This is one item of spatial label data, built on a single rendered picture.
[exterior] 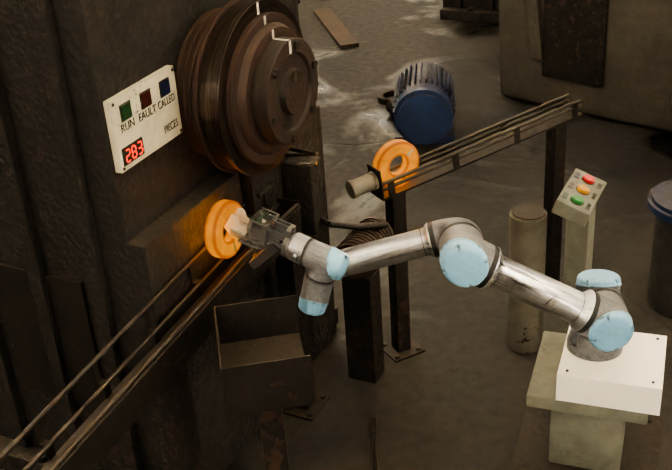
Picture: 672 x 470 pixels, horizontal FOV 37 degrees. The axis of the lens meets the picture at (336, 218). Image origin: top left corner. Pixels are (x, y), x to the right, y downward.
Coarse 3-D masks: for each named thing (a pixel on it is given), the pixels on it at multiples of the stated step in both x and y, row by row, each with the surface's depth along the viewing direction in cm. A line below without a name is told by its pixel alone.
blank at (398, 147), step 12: (384, 144) 311; (396, 144) 310; (408, 144) 312; (384, 156) 310; (396, 156) 312; (408, 156) 314; (384, 168) 311; (408, 168) 316; (384, 180) 313; (396, 180) 316
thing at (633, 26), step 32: (512, 0) 514; (544, 0) 500; (576, 0) 489; (608, 0) 479; (640, 0) 469; (512, 32) 521; (544, 32) 508; (576, 32) 496; (608, 32) 486; (640, 32) 476; (512, 64) 529; (544, 64) 515; (576, 64) 503; (608, 64) 493; (640, 64) 482; (512, 96) 540; (544, 96) 524; (576, 96) 512; (608, 96) 500; (640, 96) 489
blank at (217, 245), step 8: (224, 200) 265; (232, 200) 266; (216, 208) 261; (224, 208) 262; (232, 208) 266; (208, 216) 261; (216, 216) 260; (224, 216) 263; (208, 224) 260; (216, 224) 260; (224, 224) 263; (208, 232) 260; (216, 232) 260; (208, 240) 261; (216, 240) 261; (224, 240) 264; (232, 240) 268; (208, 248) 262; (216, 248) 261; (224, 248) 265; (232, 248) 268; (216, 256) 265; (224, 256) 265
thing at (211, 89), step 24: (264, 0) 258; (216, 24) 251; (240, 24) 249; (216, 48) 247; (216, 72) 246; (216, 96) 245; (216, 120) 247; (216, 144) 254; (240, 168) 260; (264, 168) 272
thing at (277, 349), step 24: (216, 312) 247; (240, 312) 248; (264, 312) 249; (288, 312) 250; (240, 336) 251; (264, 336) 252; (288, 336) 252; (240, 360) 246; (264, 360) 245; (288, 360) 225; (240, 384) 226; (264, 384) 227; (288, 384) 228; (312, 384) 229; (240, 408) 229; (264, 408) 230; (264, 432) 249; (264, 456) 253
